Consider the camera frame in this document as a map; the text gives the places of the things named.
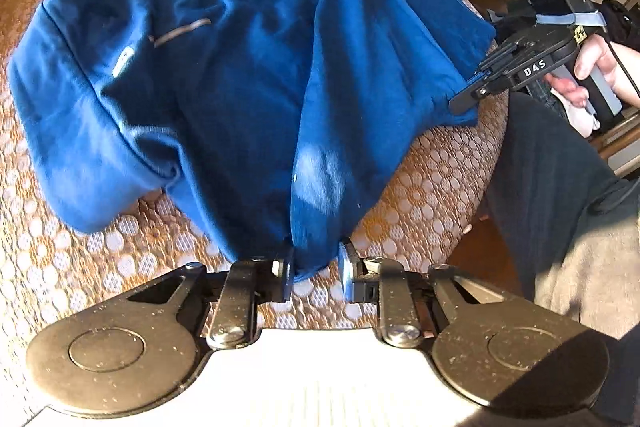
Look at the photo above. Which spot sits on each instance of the person's grey clothing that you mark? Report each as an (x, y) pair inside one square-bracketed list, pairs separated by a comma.
[(595, 277)]

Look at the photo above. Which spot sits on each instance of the person's dark clothing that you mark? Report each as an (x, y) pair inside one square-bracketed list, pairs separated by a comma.
[(550, 182)]

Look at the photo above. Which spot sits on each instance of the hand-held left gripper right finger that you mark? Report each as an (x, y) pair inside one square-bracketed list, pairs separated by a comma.
[(345, 274)]

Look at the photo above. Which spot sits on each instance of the person's right hand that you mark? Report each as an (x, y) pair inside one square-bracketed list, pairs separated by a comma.
[(595, 57)]

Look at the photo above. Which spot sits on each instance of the blue shirt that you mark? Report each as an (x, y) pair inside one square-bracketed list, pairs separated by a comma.
[(250, 82)]

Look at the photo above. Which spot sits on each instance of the floral lace tablecloth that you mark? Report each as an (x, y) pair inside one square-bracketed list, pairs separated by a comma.
[(75, 267)]

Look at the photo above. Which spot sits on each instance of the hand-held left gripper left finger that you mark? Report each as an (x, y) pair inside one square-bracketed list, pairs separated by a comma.
[(285, 279)]

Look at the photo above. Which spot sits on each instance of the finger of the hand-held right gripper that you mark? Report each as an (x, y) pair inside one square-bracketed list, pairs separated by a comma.
[(497, 59), (470, 99)]

